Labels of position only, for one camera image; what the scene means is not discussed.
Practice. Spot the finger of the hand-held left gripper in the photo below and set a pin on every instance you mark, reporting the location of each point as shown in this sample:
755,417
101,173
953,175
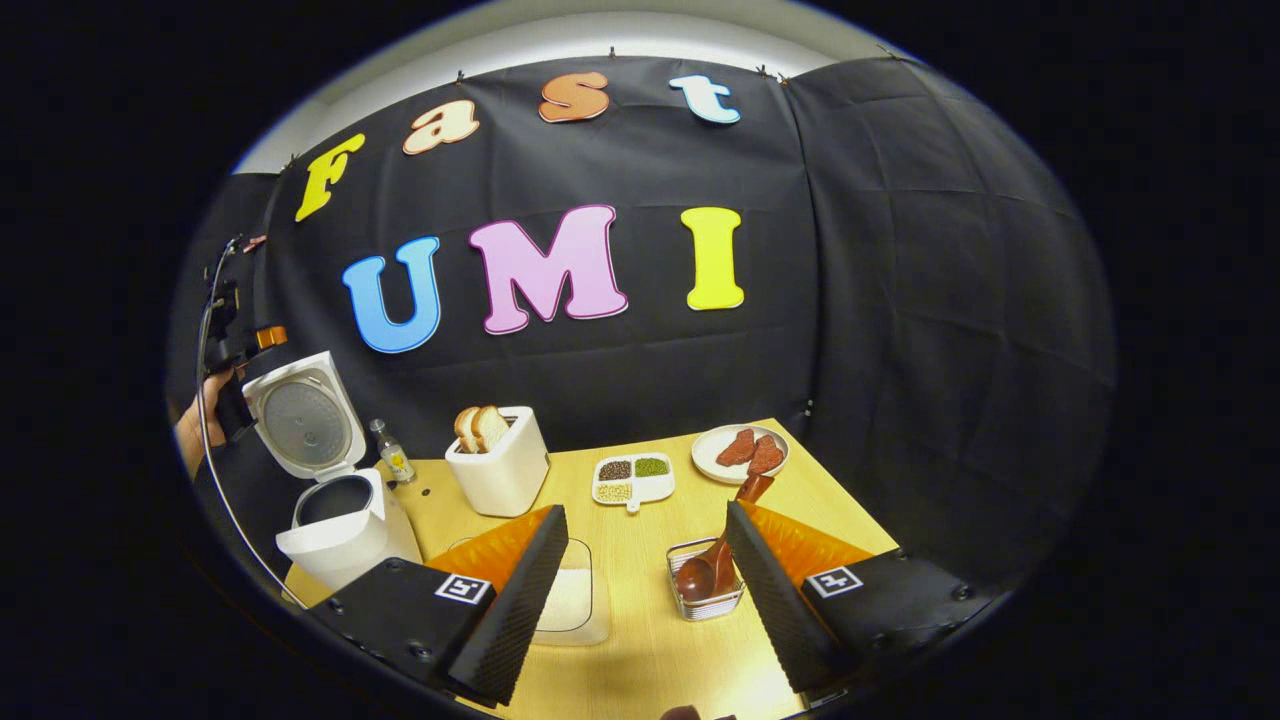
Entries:
272,337

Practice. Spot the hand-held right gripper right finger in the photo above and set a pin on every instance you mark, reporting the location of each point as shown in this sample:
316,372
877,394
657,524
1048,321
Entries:
770,600

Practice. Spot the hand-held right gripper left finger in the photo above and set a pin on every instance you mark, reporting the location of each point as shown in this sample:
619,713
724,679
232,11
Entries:
520,610

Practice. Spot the white rice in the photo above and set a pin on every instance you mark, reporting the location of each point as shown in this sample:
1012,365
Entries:
565,600

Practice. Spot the brown wooden spoon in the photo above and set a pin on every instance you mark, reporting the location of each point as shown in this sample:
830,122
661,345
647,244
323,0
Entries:
705,575

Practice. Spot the white rice cooker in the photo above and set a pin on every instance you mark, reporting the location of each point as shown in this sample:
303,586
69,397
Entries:
340,545

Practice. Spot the clear plastic container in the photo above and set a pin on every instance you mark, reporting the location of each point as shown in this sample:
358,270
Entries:
601,600

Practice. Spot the white toaster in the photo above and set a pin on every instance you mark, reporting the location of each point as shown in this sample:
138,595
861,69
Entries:
505,475

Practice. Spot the red meat slice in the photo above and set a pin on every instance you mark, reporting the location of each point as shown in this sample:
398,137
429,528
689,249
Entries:
767,456
737,448

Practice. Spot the pale yellow beans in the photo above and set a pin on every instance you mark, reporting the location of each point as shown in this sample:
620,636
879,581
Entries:
614,492

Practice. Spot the round white plate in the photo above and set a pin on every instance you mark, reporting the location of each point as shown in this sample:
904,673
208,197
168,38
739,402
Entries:
705,455

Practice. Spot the white divided dish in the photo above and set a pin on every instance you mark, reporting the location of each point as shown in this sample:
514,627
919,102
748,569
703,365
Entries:
655,489

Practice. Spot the dark brown beans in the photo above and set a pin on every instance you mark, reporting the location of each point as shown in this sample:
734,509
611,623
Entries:
615,470

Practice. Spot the small glass bottle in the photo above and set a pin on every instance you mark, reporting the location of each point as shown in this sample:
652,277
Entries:
395,460

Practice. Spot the green beans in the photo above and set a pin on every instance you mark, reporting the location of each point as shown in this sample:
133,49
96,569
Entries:
652,467

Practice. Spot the toasted bread slice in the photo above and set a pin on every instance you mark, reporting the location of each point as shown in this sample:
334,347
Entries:
465,430
492,427

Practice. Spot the black backdrop cloth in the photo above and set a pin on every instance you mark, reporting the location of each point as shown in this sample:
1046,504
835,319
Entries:
950,300

